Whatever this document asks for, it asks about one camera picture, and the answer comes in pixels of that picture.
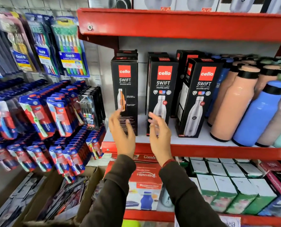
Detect person's left hand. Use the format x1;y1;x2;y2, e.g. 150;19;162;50
108;108;136;159

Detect person's right hand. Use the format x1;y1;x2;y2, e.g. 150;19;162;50
148;112;173;167

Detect person's left forearm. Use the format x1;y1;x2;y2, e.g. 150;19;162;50
80;154;137;227

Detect person's right forearm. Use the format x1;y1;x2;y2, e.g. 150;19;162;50
158;161;227;227

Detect flat red box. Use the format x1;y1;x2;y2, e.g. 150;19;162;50
111;153;159;163

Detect stack of black toothbrush packs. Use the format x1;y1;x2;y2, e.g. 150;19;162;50
78;86;106;132

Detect red lunch set box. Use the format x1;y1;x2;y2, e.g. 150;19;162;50
104;161;164;211

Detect row of black bottle boxes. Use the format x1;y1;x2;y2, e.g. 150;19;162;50
111;50;224;139

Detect brown cardboard box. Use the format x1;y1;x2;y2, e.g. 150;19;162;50
13;165;106;227

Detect row of coloured water bottles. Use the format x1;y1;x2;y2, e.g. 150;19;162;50
205;54;281;148

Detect pile of packets in carton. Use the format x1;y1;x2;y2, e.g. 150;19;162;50
36;175;92;222

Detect rows of red blue toothbrush packets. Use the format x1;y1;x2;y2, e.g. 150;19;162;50
0;78;107;184

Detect stack of white green boxes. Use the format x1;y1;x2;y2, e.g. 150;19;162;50
178;157;278;216

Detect red metal shelf rack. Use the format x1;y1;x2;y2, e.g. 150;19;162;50
77;8;281;227

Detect green toothbrush multipack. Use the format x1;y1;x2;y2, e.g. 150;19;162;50
51;17;90;78

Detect blue toothbrush multipack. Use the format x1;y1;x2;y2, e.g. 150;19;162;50
25;13;60;77

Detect white price label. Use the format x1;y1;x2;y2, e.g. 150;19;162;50
174;215;242;227

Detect dark picture box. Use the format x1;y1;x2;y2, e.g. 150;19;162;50
88;0;133;9

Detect maroon product box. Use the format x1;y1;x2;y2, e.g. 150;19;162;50
251;159;281;199

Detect pile of grey flat packets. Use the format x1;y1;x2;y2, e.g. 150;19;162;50
0;172;47;227

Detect yellow toothbrush multipack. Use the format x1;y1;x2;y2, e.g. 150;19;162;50
0;12;37;73

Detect blue product box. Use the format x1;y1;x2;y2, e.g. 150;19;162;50
257;196;281;218

